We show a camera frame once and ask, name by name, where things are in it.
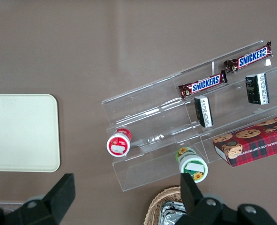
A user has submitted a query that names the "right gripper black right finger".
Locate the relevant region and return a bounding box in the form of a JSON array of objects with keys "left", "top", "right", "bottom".
[{"left": 177, "top": 173, "right": 225, "bottom": 225}]

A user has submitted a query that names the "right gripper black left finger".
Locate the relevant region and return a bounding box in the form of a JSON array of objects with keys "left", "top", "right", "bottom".
[{"left": 14, "top": 173, "right": 76, "bottom": 225}]

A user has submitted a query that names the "wicker basket with foil containers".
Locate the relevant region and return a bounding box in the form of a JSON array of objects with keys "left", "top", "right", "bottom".
[{"left": 144, "top": 186, "right": 188, "bottom": 225}]

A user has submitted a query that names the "cream rectangular plastic tray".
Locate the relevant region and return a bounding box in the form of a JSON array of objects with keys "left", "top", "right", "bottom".
[{"left": 0, "top": 94, "right": 60, "bottom": 173}]

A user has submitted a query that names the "aluminium foil container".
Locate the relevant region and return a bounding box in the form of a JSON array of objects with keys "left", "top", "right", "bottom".
[{"left": 161, "top": 200, "right": 188, "bottom": 225}]

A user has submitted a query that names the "green sunflower yogurt jar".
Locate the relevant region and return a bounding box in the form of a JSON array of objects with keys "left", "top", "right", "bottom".
[{"left": 175, "top": 146, "right": 209, "bottom": 183}]

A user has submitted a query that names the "red lidded yogurt jar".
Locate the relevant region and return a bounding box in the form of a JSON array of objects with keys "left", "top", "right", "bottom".
[{"left": 106, "top": 127, "right": 132, "bottom": 157}]

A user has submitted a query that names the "red tartan cookie box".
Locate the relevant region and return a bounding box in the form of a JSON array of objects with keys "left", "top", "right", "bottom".
[{"left": 212, "top": 114, "right": 277, "bottom": 167}]

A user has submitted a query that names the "small black carton box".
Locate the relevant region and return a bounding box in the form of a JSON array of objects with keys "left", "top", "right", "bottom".
[
  {"left": 194, "top": 95, "right": 215, "bottom": 128},
  {"left": 245, "top": 72, "right": 270, "bottom": 105}
]

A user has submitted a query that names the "clear acrylic tiered stand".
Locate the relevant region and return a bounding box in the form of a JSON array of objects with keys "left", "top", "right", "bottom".
[
  {"left": 172, "top": 39, "right": 277, "bottom": 165},
  {"left": 101, "top": 74, "right": 210, "bottom": 193}
]

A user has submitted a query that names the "Snickers chocolate bar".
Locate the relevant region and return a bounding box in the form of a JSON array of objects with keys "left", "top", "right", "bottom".
[
  {"left": 178, "top": 70, "right": 228, "bottom": 98},
  {"left": 224, "top": 41, "right": 274, "bottom": 74}
]

